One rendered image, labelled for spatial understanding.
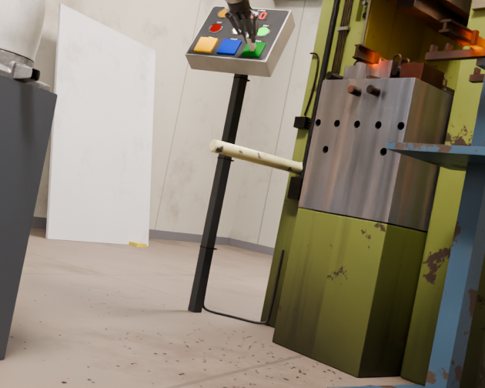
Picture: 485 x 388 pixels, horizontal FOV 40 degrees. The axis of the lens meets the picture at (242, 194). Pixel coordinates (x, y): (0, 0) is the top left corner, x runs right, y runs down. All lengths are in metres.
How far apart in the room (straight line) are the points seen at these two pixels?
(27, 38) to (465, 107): 1.33
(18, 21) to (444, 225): 1.36
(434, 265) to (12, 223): 1.27
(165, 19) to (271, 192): 2.18
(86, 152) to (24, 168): 3.10
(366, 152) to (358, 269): 0.36
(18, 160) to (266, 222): 5.53
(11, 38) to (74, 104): 3.07
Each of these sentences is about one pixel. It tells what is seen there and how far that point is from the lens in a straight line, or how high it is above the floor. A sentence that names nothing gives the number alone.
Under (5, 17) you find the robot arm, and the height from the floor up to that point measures 0.72.
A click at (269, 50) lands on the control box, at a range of 2.45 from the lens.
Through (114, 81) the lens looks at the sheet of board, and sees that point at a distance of 4.89.
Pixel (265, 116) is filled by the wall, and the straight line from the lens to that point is 7.06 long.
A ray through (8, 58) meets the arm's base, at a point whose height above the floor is 0.64.
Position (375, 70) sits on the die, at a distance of 2.25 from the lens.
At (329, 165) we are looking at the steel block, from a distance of 2.19.
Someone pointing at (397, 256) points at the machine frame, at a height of 0.38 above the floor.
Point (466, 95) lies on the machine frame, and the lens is 2.20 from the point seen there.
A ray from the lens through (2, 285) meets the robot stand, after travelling 1.52.
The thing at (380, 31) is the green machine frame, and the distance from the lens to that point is 2.59.
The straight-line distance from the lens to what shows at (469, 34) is 1.72.
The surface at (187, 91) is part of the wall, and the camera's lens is 6.08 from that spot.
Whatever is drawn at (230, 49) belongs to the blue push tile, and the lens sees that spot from 2.49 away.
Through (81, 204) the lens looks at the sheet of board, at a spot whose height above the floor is 0.24.
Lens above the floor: 0.43
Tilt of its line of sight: 1 degrees up
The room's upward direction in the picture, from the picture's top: 11 degrees clockwise
